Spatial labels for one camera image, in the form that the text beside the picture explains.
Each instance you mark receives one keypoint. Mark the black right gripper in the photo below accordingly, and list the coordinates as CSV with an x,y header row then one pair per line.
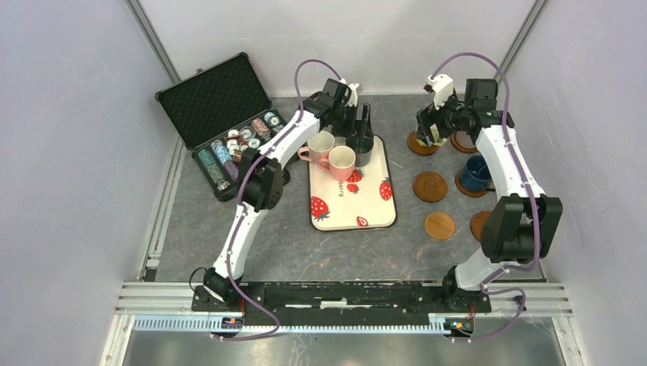
x,y
429,116

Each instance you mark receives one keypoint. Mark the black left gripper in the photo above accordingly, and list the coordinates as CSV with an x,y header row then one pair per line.
x,y
357,127

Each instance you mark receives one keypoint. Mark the dark brown wooden coaster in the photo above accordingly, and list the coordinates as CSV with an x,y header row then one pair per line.
x,y
430,187
463,142
416,147
477,223
464,191

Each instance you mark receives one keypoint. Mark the pink mug with handle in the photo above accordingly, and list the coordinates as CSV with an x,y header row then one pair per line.
x,y
317,147

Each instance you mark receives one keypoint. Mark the dark green mug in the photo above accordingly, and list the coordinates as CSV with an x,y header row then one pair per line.
x,y
363,147

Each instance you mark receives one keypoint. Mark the light green cup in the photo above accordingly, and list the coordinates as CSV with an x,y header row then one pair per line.
x,y
436,137

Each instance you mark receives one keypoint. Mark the pink cup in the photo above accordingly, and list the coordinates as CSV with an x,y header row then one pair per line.
x,y
339,163

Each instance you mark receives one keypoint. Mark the dark blue mug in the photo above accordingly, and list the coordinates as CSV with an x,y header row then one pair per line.
x,y
476,175

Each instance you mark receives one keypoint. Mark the strawberry pattern white tray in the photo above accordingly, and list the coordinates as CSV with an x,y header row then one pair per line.
x,y
364,201

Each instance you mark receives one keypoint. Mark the black poker chip case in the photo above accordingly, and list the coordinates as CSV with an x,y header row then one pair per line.
x,y
219,111

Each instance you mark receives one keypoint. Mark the light brown wooden coaster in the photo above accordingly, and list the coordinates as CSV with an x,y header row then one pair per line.
x,y
439,225

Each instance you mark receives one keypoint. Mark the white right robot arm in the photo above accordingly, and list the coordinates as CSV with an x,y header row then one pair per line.
x,y
521,227

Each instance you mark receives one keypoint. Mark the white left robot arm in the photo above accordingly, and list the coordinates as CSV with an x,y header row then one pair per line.
x,y
260,183

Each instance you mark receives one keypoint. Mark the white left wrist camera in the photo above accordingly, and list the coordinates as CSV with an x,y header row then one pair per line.
x,y
354,90

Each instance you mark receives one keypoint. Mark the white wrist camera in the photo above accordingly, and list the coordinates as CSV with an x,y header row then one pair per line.
x,y
354,90
441,88

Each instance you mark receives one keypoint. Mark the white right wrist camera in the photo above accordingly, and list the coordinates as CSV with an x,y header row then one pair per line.
x,y
441,88

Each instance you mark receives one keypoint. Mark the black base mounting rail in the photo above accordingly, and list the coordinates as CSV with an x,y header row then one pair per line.
x,y
351,303

